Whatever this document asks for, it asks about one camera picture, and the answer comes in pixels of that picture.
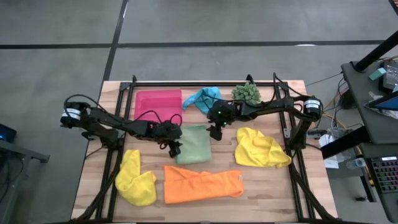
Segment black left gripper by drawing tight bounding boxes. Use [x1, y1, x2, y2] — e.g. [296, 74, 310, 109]
[155, 120, 183, 158]

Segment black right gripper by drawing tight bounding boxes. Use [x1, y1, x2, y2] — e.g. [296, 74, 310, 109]
[207, 100, 238, 141]

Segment green microfiber towel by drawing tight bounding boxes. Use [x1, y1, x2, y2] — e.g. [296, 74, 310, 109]
[175, 124, 213, 165]

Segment yellow microfiber towel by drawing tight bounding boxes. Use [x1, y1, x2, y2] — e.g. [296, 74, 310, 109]
[114, 149, 157, 207]
[234, 127, 293, 169]

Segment orange microfiber towel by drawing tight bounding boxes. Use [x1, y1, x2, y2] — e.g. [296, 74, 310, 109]
[164, 165, 244, 205]

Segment blue microfiber towel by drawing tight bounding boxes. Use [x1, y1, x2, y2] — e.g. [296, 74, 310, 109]
[182, 86, 223, 114]

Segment pink translucent plastic tray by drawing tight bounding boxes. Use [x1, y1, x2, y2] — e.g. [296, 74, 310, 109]
[134, 89, 183, 126]

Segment green artificial potted plant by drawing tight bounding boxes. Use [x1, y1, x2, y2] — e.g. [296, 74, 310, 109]
[231, 82, 262, 106]

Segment white paper sheet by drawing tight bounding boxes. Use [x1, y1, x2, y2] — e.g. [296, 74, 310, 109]
[318, 133, 341, 170]

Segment clear plastic water bottle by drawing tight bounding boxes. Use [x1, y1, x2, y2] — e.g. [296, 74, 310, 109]
[345, 157, 368, 170]

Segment dark computer desk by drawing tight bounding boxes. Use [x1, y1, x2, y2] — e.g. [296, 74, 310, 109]
[357, 142, 398, 223]

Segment grey metal shelf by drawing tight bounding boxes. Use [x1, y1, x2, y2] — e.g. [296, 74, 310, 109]
[0, 139, 50, 224]

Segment grey side desk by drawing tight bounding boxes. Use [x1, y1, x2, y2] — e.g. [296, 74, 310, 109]
[341, 60, 398, 146]

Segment dark device with blue light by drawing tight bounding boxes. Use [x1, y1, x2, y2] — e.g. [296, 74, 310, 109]
[0, 123, 17, 144]

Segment small teal box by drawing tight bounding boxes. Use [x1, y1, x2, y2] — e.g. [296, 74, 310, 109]
[368, 67, 387, 82]

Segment tablet with blue screen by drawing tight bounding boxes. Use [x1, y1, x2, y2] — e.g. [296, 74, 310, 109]
[364, 90, 398, 112]

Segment backlit computer keyboard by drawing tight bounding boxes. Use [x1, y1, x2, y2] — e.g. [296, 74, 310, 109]
[371, 156, 398, 194]

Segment black slanted pole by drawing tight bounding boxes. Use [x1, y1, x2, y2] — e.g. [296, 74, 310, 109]
[354, 30, 398, 73]

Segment black electronic device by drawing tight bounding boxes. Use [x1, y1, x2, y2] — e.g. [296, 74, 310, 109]
[381, 59, 398, 93]

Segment black aluminium rig frame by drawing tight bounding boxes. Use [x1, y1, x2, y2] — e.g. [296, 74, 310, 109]
[72, 74, 343, 224]

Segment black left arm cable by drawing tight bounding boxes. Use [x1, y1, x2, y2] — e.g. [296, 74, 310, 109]
[63, 93, 103, 113]

